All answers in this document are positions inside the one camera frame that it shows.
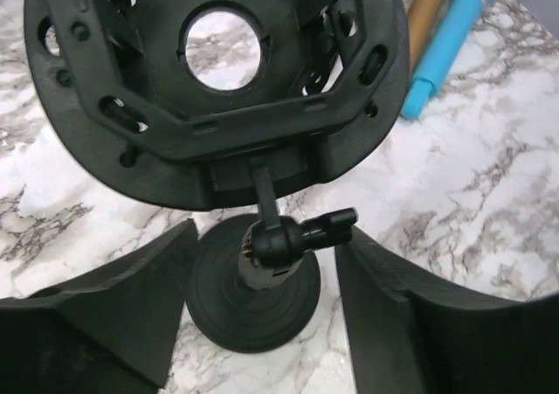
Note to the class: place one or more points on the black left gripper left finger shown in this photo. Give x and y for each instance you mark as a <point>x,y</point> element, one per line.
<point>113,328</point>

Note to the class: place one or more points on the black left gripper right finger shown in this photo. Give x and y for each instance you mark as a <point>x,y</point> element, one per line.
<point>411,331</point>

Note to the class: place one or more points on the black microphone stand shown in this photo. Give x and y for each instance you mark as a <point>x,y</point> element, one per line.
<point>113,79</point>

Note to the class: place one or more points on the gold microphone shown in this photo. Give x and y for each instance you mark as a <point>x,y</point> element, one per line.
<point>421,17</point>

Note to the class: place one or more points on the teal microphone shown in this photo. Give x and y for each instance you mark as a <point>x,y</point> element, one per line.
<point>439,53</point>

